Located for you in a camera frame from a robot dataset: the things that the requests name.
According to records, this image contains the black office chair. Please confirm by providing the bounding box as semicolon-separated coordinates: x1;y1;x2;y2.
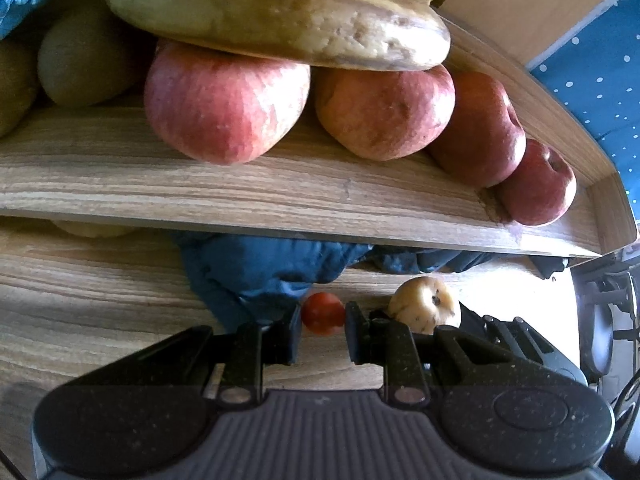
572;258;639;478

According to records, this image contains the blue dotted board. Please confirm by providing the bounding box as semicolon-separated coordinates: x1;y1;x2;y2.
527;0;640;214

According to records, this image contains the brown kiwi front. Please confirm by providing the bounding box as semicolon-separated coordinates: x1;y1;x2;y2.
0;41;37;136

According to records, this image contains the dark blue cloth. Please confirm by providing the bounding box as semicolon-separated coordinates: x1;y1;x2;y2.
172;231;575;332

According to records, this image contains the brown kiwi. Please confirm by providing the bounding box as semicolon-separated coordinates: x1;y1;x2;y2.
38;8;136;107
0;41;37;136

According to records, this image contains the banana bunch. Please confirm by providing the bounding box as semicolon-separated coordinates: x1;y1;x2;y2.
106;0;451;72

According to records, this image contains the red apple right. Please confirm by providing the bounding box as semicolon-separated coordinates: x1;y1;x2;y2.
495;139;577;226

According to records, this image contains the red cherry tomato back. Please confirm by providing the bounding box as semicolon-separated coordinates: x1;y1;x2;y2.
300;292;346;336

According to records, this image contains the brown kiwi back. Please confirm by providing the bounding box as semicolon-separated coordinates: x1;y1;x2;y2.
38;8;136;107

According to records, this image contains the red apple left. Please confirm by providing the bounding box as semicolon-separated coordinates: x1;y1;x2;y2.
143;40;311;166

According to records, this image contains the yellow apple back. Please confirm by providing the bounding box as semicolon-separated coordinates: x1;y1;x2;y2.
386;276;461;335

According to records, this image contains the wooden curved shelf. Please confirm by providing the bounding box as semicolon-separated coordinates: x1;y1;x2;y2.
1;23;637;258

